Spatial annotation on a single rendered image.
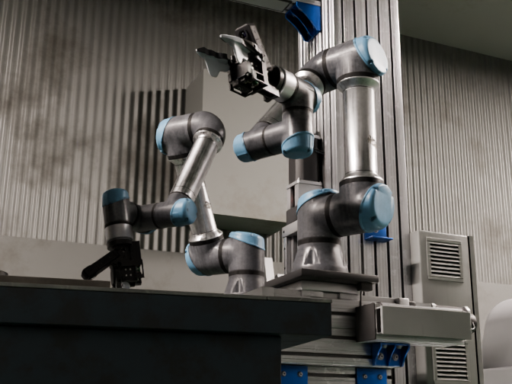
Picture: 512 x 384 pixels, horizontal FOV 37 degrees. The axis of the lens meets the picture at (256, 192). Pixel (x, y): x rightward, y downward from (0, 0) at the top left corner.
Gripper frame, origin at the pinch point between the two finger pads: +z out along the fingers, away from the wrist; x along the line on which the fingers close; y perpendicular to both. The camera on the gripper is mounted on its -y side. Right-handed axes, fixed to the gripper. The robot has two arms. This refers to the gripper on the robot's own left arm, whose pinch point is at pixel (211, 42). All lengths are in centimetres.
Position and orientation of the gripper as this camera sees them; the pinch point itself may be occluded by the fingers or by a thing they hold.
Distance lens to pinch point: 167.5
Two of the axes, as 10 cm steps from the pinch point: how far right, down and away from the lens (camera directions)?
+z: -6.5, -2.2, -7.3
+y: 1.0, 9.2, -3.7
